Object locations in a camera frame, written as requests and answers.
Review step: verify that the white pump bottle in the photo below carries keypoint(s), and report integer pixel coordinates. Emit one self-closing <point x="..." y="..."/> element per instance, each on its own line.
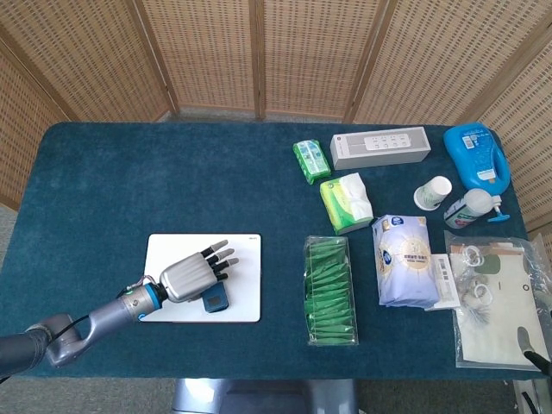
<point x="466" y="209"/>

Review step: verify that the blue whiteboard eraser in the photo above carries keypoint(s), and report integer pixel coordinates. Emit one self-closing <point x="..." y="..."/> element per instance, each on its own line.
<point x="215" y="302"/>

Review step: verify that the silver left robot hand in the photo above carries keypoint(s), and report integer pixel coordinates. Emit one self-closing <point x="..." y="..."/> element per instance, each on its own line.
<point x="187" y="278"/>

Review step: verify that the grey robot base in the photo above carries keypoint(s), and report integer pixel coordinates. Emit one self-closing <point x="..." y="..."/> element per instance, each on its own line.
<point x="259" y="397"/>

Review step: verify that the woven wooden folding screen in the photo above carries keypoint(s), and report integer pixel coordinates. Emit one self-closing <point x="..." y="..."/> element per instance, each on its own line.
<point x="302" y="56"/>

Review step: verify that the teal table cloth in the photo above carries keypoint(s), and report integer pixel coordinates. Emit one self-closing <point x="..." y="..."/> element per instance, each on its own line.
<point x="172" y="181"/>

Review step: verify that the clear box of green sachets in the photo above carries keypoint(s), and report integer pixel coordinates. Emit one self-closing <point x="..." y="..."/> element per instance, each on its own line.
<point x="330" y="293"/>

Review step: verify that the yellow-green open tissue pack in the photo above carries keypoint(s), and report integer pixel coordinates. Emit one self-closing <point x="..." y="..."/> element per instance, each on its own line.
<point x="340" y="202"/>

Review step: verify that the white whiteboard with black rim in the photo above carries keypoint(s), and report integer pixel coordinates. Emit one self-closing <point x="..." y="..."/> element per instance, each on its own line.
<point x="246" y="293"/>

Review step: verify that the white paper cup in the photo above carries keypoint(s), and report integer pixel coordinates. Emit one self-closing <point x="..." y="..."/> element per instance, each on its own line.
<point x="431" y="194"/>

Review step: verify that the blue detergent bottle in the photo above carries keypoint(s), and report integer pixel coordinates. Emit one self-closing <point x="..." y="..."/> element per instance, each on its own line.
<point x="474" y="155"/>

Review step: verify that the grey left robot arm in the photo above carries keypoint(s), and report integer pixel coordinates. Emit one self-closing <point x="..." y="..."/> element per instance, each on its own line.
<point x="112" y="310"/>

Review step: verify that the clear plastic bag with items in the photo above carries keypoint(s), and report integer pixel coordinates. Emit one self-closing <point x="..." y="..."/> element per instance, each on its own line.
<point x="496" y="310"/>

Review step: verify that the lavender tissue pack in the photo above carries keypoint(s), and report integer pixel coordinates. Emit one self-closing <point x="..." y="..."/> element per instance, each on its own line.
<point x="405" y="263"/>

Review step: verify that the green pocket tissue pack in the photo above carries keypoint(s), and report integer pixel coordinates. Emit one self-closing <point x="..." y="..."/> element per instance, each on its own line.
<point x="310" y="161"/>

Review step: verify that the grey power strip box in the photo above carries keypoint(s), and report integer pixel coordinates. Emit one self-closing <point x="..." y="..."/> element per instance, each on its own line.
<point x="379" y="148"/>

